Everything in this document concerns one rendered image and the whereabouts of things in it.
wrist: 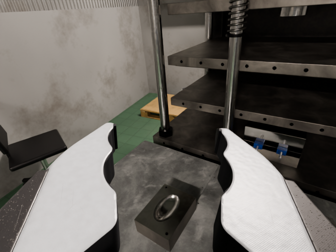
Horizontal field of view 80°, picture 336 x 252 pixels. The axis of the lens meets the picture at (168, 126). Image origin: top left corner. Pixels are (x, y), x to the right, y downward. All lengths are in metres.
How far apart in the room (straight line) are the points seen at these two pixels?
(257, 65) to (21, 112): 2.24
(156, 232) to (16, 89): 2.10
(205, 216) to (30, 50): 2.30
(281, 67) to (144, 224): 0.83
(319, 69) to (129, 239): 0.97
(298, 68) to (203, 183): 0.63
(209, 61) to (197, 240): 0.80
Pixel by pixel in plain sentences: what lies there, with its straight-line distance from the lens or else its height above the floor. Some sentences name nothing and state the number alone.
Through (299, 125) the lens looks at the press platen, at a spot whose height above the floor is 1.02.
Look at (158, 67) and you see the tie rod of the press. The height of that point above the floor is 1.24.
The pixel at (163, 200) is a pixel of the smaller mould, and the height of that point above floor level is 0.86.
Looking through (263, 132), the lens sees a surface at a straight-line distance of 1.13.
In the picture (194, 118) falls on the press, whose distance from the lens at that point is 1.55.
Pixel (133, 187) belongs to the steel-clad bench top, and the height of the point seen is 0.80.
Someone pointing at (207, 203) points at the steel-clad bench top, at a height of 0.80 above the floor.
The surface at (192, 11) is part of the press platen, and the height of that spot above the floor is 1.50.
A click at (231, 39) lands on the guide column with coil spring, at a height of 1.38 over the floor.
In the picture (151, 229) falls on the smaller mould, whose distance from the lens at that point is 0.78.
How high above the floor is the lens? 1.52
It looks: 30 degrees down
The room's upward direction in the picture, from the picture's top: 5 degrees counter-clockwise
